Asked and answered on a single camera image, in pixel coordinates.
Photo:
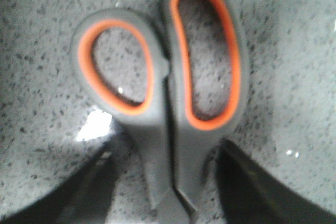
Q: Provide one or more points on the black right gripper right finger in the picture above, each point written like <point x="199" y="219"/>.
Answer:
<point x="248" y="194"/>

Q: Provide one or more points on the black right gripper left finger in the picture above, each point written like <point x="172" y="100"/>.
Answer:
<point x="85" y="197"/>

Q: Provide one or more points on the grey orange handled scissors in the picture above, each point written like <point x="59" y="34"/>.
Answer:
<point x="173" y="143"/>

